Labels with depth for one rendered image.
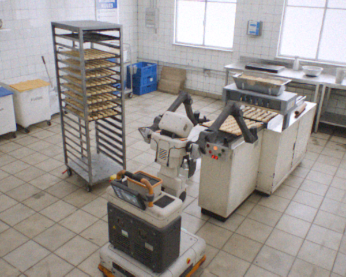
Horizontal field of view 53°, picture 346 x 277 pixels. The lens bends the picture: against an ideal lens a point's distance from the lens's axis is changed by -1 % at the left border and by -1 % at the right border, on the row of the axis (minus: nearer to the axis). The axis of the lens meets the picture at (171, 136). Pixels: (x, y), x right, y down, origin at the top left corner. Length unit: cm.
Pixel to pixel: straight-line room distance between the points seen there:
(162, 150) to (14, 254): 167
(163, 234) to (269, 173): 186
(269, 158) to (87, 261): 211
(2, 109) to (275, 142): 380
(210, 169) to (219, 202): 35
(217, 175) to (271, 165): 76
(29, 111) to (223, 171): 348
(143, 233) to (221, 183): 117
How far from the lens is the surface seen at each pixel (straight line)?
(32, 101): 579
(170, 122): 253
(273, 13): 689
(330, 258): 356
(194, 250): 289
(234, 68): 643
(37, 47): 655
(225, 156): 323
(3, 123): 560
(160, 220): 234
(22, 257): 341
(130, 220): 255
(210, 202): 359
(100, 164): 436
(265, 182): 402
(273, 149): 383
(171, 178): 267
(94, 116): 384
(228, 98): 394
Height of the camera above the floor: 217
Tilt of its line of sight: 23 degrees down
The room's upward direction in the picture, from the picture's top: 2 degrees clockwise
